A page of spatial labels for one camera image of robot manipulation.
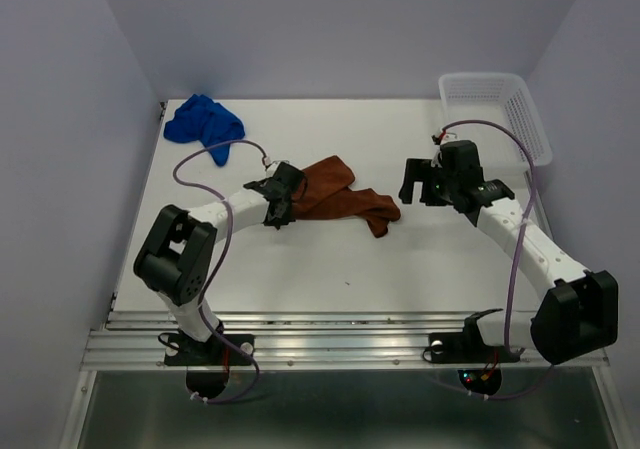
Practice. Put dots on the blue towel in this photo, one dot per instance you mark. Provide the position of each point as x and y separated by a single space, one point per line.
202 119

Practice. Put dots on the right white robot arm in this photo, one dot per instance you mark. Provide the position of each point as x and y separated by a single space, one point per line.
578 310

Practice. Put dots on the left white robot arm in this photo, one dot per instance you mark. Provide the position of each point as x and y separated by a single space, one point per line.
175 257

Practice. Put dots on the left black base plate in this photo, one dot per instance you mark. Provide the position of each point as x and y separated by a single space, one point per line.
182 351

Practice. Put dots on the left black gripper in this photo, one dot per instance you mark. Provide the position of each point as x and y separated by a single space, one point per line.
285 218

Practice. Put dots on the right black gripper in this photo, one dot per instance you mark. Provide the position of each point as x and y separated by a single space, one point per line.
418 169

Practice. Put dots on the brown towel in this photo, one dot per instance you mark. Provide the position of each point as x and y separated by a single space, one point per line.
327 195

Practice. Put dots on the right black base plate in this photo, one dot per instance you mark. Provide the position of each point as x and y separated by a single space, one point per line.
460 348

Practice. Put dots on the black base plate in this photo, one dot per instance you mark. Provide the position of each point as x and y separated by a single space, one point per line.
460 348
182 351

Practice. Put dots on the white plastic basket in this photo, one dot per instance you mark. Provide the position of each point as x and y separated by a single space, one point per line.
505 117

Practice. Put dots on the aluminium mounting rail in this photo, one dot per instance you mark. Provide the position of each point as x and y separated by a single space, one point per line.
283 341

